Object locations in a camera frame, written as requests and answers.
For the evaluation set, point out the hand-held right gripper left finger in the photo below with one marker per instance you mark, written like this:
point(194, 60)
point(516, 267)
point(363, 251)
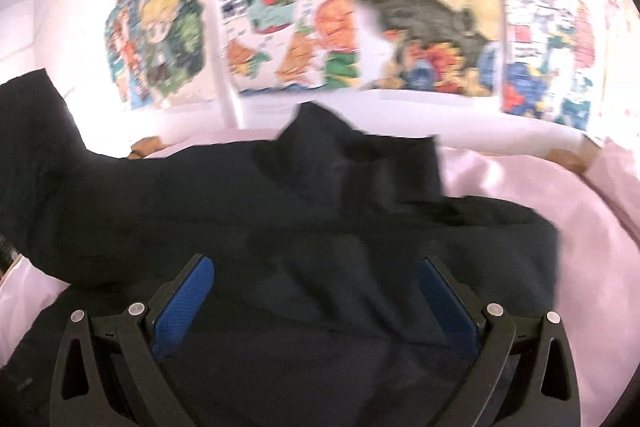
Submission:
point(182, 307)

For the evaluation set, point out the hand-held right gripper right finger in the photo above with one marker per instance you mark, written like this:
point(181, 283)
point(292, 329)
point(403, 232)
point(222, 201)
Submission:
point(450, 307)

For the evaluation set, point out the black garment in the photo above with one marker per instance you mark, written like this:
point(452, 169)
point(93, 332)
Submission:
point(310, 227)

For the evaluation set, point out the pink bed sheet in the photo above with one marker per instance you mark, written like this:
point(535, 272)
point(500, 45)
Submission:
point(580, 257)

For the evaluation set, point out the wooden bed frame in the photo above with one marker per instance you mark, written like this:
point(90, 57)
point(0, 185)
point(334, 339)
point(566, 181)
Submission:
point(570, 159)

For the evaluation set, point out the cartoon figure wall poster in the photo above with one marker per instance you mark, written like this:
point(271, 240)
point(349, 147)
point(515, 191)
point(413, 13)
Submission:
point(160, 32)

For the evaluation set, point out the red and blue wall poster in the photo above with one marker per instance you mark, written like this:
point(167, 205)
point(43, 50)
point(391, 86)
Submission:
point(545, 42)

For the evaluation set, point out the orange fruit wall poster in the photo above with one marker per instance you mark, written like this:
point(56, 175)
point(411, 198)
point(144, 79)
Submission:
point(285, 22)

